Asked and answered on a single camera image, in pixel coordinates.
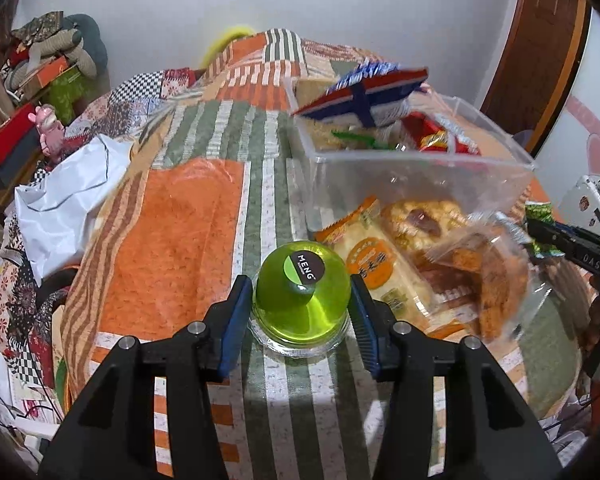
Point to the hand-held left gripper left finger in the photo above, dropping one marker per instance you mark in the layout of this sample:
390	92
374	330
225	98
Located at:
234	322

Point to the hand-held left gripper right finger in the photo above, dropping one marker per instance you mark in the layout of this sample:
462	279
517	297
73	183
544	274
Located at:
366	332

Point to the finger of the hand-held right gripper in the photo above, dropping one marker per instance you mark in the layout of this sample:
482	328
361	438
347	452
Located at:
552	234

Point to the green pea packet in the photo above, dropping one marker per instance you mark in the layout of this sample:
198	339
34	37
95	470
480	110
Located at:
362	140
539	214

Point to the green jelly cup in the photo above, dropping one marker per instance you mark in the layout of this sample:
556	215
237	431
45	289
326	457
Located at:
300	305

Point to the clear plastic container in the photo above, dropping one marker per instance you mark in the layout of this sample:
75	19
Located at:
410	180

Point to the blue red snack packet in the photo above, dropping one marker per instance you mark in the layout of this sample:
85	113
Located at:
365	95

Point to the white plastic appliance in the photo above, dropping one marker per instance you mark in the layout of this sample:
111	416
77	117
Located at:
587	205

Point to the orange rice cracker packet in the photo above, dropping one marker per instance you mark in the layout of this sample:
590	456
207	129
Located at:
375	265

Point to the clear spicy snack packet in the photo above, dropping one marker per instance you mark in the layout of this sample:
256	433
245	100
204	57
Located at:
485	272

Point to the striped patchwork blanket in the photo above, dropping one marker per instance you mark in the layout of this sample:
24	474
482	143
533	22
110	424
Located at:
190	220

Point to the clear bread packet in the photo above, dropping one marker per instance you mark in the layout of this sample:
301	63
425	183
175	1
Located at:
420	221

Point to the wooden door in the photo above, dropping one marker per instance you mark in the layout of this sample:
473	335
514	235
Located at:
535	50

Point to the white plastic bag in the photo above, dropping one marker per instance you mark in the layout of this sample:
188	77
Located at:
65	202

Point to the floral patterned cloth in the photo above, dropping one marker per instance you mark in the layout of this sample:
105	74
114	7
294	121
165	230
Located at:
17	305

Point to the checkered patchwork quilt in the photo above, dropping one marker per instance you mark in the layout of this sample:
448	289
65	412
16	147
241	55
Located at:
145	87

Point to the pink plush toy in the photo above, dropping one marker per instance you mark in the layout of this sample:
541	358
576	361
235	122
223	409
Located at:
50	131

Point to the dark box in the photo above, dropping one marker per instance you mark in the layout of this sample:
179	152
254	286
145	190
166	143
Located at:
10	172

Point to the green box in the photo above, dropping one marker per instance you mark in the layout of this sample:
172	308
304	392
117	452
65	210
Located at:
71	94

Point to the yellow round item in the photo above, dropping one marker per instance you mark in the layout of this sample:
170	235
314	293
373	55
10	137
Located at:
227	37

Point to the red box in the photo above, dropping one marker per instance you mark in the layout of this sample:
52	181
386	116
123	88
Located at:
10	132

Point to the orange box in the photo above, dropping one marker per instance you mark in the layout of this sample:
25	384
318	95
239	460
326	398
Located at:
45	74

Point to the grey round cushion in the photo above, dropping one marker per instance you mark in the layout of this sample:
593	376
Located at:
92	40

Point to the striped plush toy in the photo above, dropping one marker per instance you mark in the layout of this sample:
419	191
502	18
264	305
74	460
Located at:
62	46

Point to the dark patterned cloth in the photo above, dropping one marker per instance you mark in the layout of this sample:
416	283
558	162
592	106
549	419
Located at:
37	27

